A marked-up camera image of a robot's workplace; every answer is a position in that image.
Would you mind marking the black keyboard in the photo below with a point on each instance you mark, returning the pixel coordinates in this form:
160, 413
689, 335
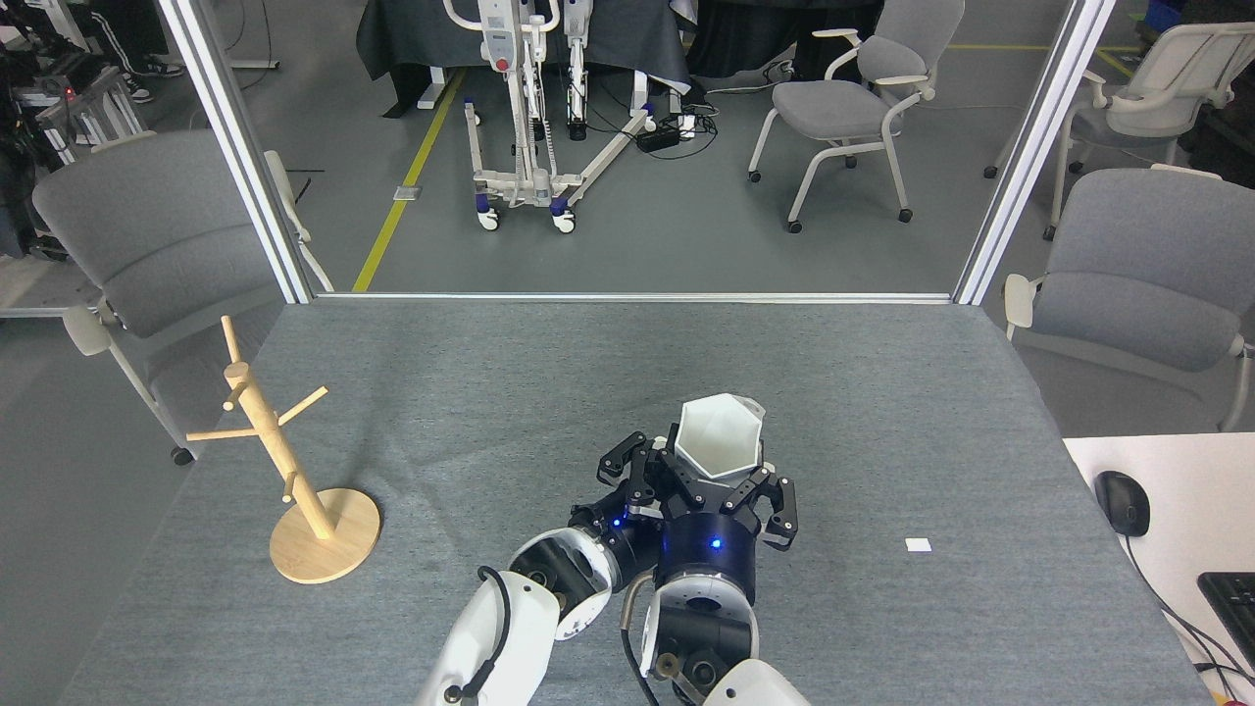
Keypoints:
1235, 608

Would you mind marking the white hexagonal cup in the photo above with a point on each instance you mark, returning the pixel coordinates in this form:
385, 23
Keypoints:
721, 436

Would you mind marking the white desk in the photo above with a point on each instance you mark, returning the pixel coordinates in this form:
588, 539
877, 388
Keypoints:
1196, 490

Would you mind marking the grey office chair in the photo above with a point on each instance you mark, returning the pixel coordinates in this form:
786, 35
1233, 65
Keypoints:
1147, 265
843, 103
147, 226

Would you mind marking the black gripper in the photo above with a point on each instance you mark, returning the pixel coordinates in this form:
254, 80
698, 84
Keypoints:
623, 534
711, 554

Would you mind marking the black computer mouse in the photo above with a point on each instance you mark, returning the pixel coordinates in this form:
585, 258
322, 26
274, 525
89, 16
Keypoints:
1123, 502

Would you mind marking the silver frame crossbar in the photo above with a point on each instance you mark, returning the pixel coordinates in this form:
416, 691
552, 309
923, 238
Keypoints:
637, 297

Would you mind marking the white stand on wheels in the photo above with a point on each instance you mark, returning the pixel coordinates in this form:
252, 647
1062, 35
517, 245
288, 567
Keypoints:
510, 186

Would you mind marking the wooden cup rack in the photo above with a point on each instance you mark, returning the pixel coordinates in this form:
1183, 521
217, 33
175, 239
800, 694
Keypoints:
324, 544

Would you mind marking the black cloth covered table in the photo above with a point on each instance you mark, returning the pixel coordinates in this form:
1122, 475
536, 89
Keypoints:
412, 39

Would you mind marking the white-backed office chair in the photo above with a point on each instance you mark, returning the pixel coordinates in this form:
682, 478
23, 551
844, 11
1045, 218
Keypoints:
1177, 64

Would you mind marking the metal floor plate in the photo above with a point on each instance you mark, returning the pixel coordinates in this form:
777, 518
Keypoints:
407, 193

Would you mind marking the black power strip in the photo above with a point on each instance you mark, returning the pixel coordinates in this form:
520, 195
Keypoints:
659, 137

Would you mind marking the silver frame post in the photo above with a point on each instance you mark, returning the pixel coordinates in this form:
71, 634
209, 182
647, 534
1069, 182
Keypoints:
240, 147
1029, 147

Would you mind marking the metal equipment rack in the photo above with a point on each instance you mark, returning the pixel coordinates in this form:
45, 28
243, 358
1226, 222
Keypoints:
74, 103

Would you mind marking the person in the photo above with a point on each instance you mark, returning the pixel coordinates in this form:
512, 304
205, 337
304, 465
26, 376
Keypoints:
137, 39

